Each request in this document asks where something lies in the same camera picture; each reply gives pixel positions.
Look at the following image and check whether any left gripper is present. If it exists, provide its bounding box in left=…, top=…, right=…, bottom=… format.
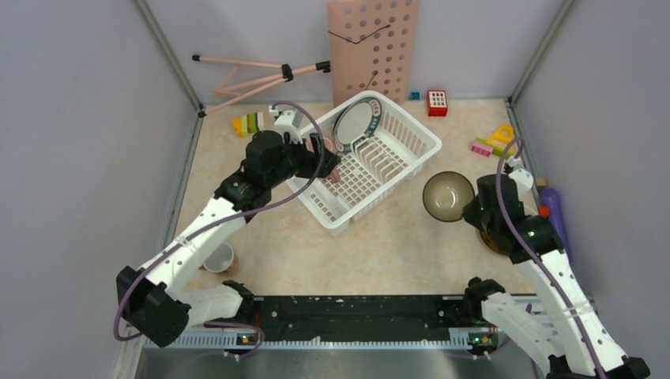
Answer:
left=267, top=132, right=341, bottom=188

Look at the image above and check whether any dark bowl beige inside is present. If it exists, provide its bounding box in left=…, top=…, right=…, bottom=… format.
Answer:
left=422, top=171, right=475, bottom=223

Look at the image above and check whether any white plastic dish rack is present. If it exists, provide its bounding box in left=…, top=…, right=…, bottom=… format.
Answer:
left=299, top=91, right=442, bottom=236

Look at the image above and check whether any white plate green rim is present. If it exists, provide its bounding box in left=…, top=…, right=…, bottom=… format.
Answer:
left=333, top=96, right=382, bottom=154

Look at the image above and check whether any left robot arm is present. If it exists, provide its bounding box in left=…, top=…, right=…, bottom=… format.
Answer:
left=112, top=130, right=341, bottom=347

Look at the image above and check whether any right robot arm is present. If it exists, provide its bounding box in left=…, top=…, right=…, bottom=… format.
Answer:
left=463, top=174, right=651, bottom=378

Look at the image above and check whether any orange saucer plate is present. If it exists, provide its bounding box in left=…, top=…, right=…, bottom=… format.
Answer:
left=479, top=231, right=513, bottom=257

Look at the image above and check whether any striped toy block stack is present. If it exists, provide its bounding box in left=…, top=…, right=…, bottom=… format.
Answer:
left=231, top=112, right=265, bottom=138

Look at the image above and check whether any small red toy ball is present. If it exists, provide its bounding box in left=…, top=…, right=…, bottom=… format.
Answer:
left=538, top=205, right=551, bottom=219

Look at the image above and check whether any green toy brick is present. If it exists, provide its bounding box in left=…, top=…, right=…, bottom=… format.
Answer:
left=475, top=137, right=517, bottom=158

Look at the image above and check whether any pink toy brick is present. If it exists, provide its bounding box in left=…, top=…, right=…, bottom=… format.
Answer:
left=470, top=143, right=493, bottom=157

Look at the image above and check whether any small wooden cube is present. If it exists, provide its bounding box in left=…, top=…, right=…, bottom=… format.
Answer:
left=535, top=177, right=548, bottom=190

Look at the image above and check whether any yellow toy triangle block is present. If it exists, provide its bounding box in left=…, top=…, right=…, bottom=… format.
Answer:
left=486, top=125, right=515, bottom=149

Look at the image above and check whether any pink folding tripod stand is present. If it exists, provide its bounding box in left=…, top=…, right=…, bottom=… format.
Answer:
left=191, top=54, right=332, bottom=118

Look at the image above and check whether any pink mug white inside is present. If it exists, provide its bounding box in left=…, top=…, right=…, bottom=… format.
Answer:
left=201, top=243, right=239, bottom=275

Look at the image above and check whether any red toy block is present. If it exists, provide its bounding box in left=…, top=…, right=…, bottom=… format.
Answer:
left=426, top=89, right=448, bottom=117

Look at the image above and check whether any pink pegboard panel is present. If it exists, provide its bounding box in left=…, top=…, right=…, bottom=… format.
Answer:
left=327, top=0, right=421, bottom=106

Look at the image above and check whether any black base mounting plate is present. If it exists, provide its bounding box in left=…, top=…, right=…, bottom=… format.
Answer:
left=223, top=295, right=497, bottom=330

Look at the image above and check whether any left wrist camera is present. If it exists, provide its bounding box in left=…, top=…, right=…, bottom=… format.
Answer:
left=269, top=106, right=303, bottom=144

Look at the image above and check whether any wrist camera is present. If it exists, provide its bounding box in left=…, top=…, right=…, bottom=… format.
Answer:
left=503, top=156, right=535, bottom=198
left=269, top=106, right=303, bottom=144

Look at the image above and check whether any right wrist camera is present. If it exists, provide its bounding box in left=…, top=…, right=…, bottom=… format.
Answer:
left=503, top=156, right=535, bottom=198

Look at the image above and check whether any purple toy handle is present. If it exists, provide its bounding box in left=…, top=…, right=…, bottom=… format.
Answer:
left=540, top=188, right=572, bottom=261

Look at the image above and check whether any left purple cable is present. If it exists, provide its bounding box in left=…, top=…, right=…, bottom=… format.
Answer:
left=112, top=100, right=328, bottom=362

